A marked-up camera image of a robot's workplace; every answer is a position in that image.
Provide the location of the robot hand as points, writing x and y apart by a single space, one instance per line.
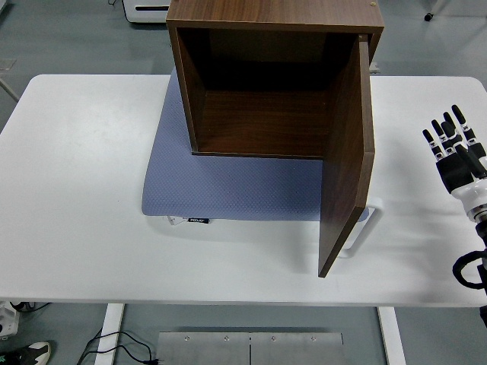
456 171

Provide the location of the brown wooden cabinet door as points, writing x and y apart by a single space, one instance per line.
346 152

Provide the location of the brown wooden cabinet body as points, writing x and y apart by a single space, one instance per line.
266 11

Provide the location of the black caster wheel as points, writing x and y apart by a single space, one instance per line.
429 16

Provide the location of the white table leg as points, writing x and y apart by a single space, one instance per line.
110 334
392 334

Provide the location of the blue-grey perforated mat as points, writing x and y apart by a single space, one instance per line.
228 190

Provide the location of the black mat label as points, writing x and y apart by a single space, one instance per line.
199 220

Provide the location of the white mat tag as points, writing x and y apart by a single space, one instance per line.
175 220

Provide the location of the grey metal plate with screws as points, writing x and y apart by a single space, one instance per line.
205 350

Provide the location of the white box appliance with slot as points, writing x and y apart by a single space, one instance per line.
146 15

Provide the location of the clear floor plate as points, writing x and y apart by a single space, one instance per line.
7 64

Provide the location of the person's foot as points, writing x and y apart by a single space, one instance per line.
26 353

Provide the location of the white floor device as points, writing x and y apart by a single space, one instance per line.
7 319

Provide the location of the grey metal bracket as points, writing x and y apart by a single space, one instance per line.
375 68

